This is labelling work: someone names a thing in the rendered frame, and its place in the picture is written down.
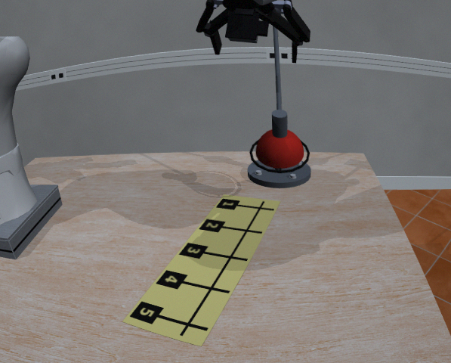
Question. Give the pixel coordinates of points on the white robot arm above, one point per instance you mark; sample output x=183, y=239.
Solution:
x=16, y=194

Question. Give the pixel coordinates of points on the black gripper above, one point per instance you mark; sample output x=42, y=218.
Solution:
x=297, y=31

